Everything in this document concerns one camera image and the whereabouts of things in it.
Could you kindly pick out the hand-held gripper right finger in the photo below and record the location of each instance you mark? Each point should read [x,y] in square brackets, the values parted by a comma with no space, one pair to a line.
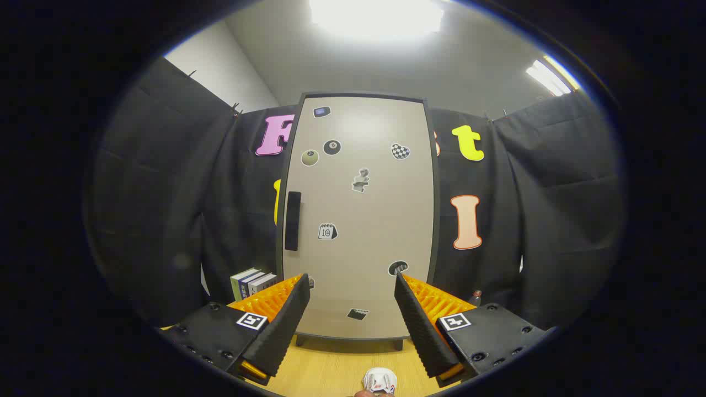
[422,331]

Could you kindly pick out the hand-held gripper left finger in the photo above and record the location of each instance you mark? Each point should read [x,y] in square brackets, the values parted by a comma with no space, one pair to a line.
[287,325]

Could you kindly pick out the white striped shoe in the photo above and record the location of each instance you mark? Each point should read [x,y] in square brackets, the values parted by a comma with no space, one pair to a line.
[379,379]

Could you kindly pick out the grey shoe cabinet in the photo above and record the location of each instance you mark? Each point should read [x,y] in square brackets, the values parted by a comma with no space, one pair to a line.
[436,220]

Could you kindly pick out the beige shoe cabinet door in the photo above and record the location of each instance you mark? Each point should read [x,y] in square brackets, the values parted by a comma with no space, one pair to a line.
[364,231]

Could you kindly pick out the blue spine book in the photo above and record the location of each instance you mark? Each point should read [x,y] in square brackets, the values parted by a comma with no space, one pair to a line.
[246,285]

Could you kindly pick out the red cap bottle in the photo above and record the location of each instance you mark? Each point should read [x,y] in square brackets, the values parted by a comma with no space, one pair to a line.
[475,299]

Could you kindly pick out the green spine book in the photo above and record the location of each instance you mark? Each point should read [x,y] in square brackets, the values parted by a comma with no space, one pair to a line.
[237,284]

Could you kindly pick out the black backdrop cloth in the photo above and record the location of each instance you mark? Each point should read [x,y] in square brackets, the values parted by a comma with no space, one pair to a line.
[165,209]

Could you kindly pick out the long ceiling light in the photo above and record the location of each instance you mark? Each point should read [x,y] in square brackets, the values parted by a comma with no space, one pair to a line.
[551,74]

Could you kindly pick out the square ceiling light panel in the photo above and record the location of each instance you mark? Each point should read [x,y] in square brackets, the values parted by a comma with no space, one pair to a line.
[375,19]

